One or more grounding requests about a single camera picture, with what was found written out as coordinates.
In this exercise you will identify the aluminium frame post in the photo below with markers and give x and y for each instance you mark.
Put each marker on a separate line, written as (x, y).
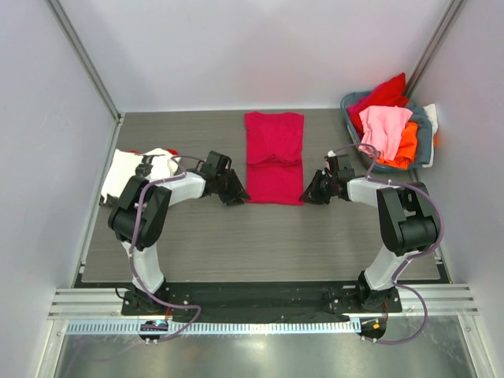
(446, 22)
(79, 49)

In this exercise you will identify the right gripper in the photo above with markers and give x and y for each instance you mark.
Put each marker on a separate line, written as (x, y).
(325, 185)

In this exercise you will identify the crimson t shirt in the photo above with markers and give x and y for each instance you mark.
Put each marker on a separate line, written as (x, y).
(274, 167)

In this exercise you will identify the orange t shirt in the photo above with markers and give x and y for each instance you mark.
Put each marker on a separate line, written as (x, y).
(401, 147)

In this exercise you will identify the pink t shirt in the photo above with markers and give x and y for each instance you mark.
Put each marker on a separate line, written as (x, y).
(382, 130)

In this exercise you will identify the right aluminium frame post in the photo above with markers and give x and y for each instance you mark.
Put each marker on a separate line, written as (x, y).
(446, 22)

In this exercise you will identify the white cloth in basket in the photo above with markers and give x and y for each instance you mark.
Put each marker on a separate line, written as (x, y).
(431, 113)

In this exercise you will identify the folded white t shirt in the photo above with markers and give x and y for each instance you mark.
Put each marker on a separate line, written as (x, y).
(152, 165)

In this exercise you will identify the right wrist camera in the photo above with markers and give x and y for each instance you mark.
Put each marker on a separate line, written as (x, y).
(331, 159)

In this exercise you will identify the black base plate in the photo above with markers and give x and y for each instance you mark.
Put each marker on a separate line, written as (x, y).
(277, 302)

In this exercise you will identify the red t shirt in basket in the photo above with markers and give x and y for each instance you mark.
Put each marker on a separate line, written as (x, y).
(390, 93)

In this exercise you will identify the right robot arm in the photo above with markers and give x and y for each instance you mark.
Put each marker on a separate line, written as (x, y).
(409, 223)

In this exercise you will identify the slotted cable duct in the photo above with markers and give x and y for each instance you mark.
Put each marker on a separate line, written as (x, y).
(144, 327)

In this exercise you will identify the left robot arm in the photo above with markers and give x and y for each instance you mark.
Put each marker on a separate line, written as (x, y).
(138, 218)

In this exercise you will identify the left aluminium frame post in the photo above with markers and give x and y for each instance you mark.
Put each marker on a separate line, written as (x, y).
(79, 49)

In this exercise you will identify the blue laundry basket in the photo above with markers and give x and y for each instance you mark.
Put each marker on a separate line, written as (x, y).
(424, 133)

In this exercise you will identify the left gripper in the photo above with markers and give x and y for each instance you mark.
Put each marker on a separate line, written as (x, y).
(238, 194)

